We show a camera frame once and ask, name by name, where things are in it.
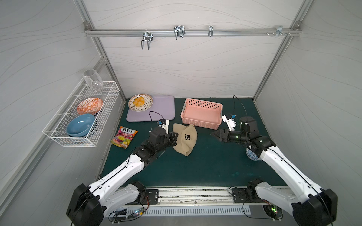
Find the beige baseball cap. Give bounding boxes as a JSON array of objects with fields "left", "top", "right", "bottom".
[{"left": 173, "top": 123, "right": 198, "bottom": 156}]

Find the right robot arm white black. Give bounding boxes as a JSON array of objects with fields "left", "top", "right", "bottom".
[{"left": 212, "top": 115, "right": 338, "bottom": 226}]

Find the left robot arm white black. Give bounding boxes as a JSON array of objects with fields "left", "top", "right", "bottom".
[{"left": 66, "top": 127, "right": 179, "bottom": 226}]

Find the pink plastic basket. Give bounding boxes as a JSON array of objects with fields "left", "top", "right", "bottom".
[{"left": 181, "top": 98, "right": 223, "bottom": 130}]

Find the blue white patterned small bowl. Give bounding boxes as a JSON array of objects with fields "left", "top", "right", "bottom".
[{"left": 246, "top": 148, "right": 262, "bottom": 162}]

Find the lilac cutting board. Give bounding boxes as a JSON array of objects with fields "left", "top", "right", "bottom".
[{"left": 126, "top": 96, "right": 175, "bottom": 122}]

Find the Fox's candy bag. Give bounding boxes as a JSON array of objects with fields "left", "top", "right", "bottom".
[{"left": 111, "top": 126, "right": 138, "bottom": 149}]

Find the patterned plate with yellow food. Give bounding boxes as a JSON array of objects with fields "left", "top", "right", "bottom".
[{"left": 128, "top": 94, "right": 153, "bottom": 112}]

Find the orange patterned bowl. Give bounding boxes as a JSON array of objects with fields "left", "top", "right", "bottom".
[{"left": 76, "top": 98, "right": 103, "bottom": 115}]

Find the clear glass cup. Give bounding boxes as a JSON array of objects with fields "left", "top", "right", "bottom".
[{"left": 83, "top": 69, "right": 103, "bottom": 92}]

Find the metal double hook left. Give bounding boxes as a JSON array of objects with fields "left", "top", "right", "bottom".
[{"left": 140, "top": 31, "right": 153, "bottom": 50}]

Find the small metal hook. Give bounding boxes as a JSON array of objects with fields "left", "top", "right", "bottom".
[{"left": 208, "top": 25, "right": 214, "bottom": 37}]

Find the metal hook middle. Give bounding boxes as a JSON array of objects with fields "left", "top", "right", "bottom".
[{"left": 173, "top": 25, "right": 186, "bottom": 40}]

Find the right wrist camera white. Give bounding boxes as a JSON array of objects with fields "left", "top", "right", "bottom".
[{"left": 222, "top": 114, "right": 237, "bottom": 132}]

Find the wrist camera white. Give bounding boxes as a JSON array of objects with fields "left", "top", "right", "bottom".
[
  {"left": 222, "top": 114, "right": 237, "bottom": 132},
  {"left": 157, "top": 119, "right": 169, "bottom": 134}
]

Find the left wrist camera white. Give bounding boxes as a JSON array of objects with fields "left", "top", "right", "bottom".
[{"left": 157, "top": 119, "right": 169, "bottom": 134}]

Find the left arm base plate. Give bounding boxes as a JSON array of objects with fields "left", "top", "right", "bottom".
[{"left": 142, "top": 188, "right": 159, "bottom": 205}]

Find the aluminium front rail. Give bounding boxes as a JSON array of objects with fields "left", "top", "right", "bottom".
[{"left": 78, "top": 186, "right": 312, "bottom": 209}]

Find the aluminium rail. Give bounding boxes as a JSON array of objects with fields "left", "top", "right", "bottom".
[
  {"left": 85, "top": 28, "right": 302, "bottom": 38},
  {"left": 78, "top": 186, "right": 312, "bottom": 209}
]

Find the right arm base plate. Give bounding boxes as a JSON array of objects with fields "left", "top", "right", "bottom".
[{"left": 228, "top": 186, "right": 270, "bottom": 205}]

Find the white wire wall basket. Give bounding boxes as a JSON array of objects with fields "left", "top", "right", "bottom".
[{"left": 42, "top": 80, "right": 120, "bottom": 147}]

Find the left base cable bundle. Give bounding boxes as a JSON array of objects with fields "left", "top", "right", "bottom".
[{"left": 108, "top": 194, "right": 150, "bottom": 224}]

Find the right base cable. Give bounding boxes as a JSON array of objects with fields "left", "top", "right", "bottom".
[{"left": 228, "top": 184, "right": 283, "bottom": 221}]

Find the metal bracket hook right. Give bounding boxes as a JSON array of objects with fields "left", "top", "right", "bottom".
[{"left": 266, "top": 26, "right": 291, "bottom": 37}]

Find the aluminium top rail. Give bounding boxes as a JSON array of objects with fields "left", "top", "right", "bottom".
[{"left": 85, "top": 28, "right": 302, "bottom": 38}]

